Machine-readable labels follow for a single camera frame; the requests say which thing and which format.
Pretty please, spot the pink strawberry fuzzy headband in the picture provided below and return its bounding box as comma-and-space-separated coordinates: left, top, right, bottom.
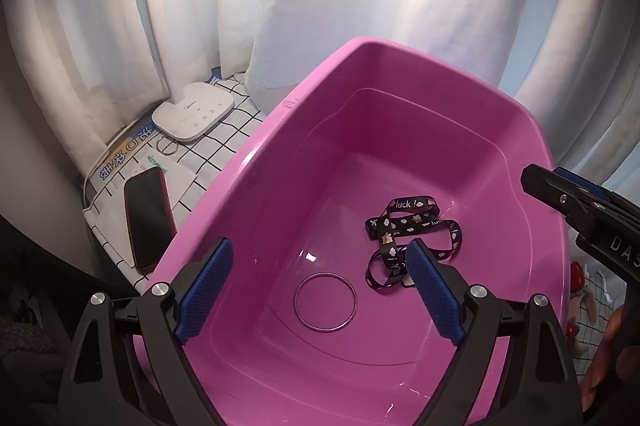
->
565, 261, 598, 352

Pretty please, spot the person's hand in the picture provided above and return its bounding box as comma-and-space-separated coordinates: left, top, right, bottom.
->
579, 305, 639, 412

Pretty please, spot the white checkered bed sheet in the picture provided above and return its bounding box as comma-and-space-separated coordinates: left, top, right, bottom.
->
82, 70, 265, 293

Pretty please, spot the black smartphone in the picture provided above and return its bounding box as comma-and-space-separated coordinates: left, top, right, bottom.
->
124, 166, 177, 273

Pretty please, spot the white printed paper bag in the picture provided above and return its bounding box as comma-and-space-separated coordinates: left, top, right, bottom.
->
86, 122, 204, 218

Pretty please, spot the white curtain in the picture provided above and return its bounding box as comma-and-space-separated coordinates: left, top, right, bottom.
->
1, 0, 639, 197

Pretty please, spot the pink plastic basin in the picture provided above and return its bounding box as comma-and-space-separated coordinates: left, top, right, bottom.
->
153, 38, 569, 425

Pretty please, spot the white desk lamp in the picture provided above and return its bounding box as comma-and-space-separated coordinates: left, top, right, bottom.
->
144, 0, 234, 142

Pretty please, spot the black printed lanyard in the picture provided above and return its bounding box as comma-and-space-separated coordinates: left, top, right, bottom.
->
363, 195, 464, 291

